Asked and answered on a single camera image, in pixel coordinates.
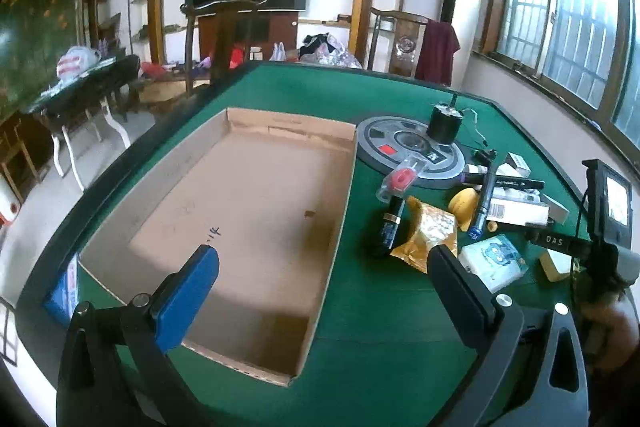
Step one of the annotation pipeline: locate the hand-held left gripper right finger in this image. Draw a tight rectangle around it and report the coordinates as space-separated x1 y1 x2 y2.
426 244 591 427

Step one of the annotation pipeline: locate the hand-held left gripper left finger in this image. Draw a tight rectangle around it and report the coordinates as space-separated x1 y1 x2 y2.
56 245 221 427

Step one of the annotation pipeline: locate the white tissue pack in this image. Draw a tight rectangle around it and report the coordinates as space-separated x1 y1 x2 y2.
457 234 530 294

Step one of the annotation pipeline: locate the white grey box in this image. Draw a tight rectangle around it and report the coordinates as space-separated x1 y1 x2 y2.
537 193 571 225

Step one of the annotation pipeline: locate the golden snack packet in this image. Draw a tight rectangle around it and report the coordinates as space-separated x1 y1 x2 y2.
390 196 460 275

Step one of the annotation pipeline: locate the shallow cardboard box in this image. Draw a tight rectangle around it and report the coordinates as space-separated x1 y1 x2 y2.
42 107 359 388

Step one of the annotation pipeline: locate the yellow sponge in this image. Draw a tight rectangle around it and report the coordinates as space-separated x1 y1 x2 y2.
447 188 482 230

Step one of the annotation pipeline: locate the black gold lipstick tube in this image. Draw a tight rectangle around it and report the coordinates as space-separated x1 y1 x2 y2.
370 196 406 258

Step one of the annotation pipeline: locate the white teal barcode box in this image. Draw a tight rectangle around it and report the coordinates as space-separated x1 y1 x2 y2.
486 187 551 227

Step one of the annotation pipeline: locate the clear red lipstick tube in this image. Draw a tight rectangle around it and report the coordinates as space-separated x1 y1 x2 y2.
376 154 430 202

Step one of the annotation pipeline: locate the person's right hand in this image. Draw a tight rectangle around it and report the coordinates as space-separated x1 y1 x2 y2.
582 292 639 375

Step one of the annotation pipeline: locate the cream rectangular block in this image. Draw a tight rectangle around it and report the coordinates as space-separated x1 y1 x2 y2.
539 249 576 283

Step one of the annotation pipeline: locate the small white box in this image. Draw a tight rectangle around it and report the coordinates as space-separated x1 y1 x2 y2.
504 152 532 175

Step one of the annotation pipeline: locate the black cylindrical motor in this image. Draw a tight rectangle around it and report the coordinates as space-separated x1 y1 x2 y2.
426 94 463 144

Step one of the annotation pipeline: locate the round grey table console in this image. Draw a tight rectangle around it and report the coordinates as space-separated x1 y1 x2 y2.
356 116 468 190

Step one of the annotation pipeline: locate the white paper roll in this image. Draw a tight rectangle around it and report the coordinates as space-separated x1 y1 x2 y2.
0 174 22 228

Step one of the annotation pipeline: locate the barred window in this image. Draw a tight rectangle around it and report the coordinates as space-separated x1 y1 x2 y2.
495 0 640 142

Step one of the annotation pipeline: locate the wooden stool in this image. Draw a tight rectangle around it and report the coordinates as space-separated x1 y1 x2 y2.
0 117 43 202

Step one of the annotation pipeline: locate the dark side table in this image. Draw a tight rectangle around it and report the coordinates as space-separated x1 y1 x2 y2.
20 54 143 192

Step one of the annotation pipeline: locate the dark red cloth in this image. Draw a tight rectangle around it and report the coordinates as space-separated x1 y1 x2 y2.
415 19 461 86

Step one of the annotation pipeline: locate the white red plastic bag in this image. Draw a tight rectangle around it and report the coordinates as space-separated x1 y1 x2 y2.
55 46 103 82

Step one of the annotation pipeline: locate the light wooden chair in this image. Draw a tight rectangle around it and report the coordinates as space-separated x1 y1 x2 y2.
367 7 431 78

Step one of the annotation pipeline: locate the dark wooden chair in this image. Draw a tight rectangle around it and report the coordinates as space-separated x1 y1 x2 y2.
180 0 268 98

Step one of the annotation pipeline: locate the pile of clothes and bags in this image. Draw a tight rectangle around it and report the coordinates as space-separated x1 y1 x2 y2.
297 32 363 68

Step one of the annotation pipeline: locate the white standing air conditioner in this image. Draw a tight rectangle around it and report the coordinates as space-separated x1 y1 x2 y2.
437 0 488 90

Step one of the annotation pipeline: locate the thin white wire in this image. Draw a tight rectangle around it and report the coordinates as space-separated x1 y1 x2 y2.
457 107 490 148

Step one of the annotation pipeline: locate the floral wall painting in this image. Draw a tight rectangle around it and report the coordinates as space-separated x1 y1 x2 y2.
0 0 96 122

